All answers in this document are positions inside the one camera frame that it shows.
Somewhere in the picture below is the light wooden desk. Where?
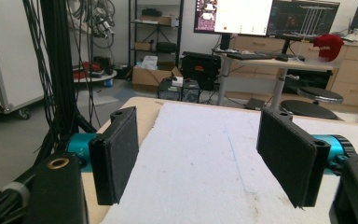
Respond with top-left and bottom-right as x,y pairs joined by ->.
213,49 -> 335,110

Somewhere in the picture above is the wooden drawer cabinet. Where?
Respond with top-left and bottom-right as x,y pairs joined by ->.
229,35 -> 358,109

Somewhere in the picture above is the black metal shelf rack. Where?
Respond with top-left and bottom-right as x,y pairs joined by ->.
128,0 -> 185,78

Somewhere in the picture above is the black equipment case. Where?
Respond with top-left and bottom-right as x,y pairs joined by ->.
180,51 -> 222,91

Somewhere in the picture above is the open cardboard box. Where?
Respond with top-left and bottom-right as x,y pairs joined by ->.
131,65 -> 184,93

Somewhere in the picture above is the wide computer monitor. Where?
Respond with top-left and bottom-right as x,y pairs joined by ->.
193,0 -> 274,37

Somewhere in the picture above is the black round stool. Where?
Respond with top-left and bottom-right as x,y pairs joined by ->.
296,86 -> 345,105
280,99 -> 339,120

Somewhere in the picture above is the white cloth mat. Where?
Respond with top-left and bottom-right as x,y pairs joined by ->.
101,102 -> 358,224

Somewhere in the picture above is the red cloth on desk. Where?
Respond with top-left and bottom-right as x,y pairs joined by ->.
312,34 -> 345,63

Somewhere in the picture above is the black stand with cables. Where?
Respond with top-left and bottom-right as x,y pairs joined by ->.
22,0 -> 105,166

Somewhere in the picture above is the dark computer monitor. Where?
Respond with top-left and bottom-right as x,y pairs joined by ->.
266,0 -> 341,41

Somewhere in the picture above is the white wheeled cabinet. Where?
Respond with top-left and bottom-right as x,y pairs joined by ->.
0,0 -> 46,120

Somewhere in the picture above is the black keyboard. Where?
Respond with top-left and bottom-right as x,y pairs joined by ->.
227,51 -> 275,61

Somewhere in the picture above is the black computer tower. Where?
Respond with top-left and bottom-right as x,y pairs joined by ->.
157,77 -> 201,104

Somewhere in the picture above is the round white table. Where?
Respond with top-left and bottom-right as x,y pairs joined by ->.
73,68 -> 118,88

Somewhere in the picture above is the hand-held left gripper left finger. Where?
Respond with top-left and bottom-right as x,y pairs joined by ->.
88,105 -> 140,206

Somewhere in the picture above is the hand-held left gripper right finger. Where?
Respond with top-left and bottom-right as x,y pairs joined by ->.
255,107 -> 332,209

